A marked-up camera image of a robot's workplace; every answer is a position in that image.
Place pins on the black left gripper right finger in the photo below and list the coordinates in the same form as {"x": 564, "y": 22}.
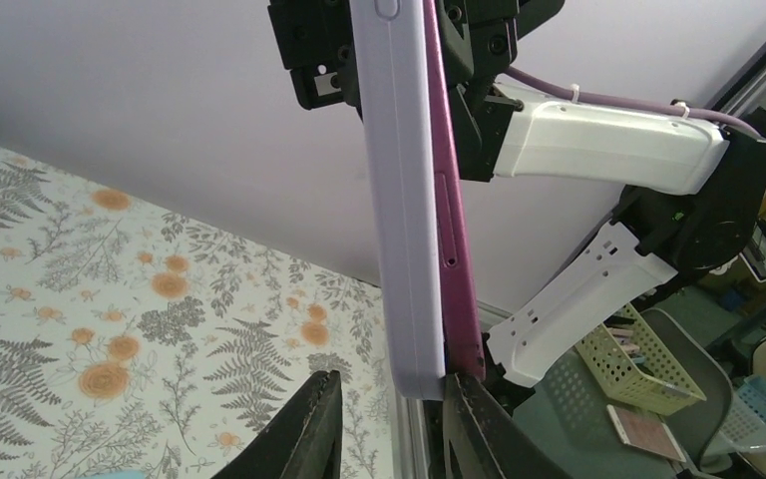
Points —
{"x": 481, "y": 440}

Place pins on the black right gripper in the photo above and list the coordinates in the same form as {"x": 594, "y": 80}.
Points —
{"x": 478, "y": 43}

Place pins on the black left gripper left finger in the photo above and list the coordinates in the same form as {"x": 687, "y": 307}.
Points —
{"x": 302, "y": 440}

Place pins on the lilac phone case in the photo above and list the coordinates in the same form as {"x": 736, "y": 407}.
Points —
{"x": 392, "y": 65}

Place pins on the magenta smartphone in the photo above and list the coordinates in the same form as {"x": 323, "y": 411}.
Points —
{"x": 462, "y": 331}

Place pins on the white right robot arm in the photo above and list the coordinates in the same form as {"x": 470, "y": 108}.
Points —
{"x": 692, "y": 184}

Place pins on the light blue phone case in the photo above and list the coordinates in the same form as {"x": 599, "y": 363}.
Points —
{"x": 126, "y": 474}

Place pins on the pink notebook on desk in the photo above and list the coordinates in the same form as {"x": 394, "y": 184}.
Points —
{"x": 644, "y": 432}

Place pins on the cream perforated plastic basket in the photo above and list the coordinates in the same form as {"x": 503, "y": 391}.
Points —
{"x": 638, "y": 370}

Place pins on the floral patterned table mat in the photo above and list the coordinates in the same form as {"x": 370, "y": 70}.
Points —
{"x": 134, "y": 338}

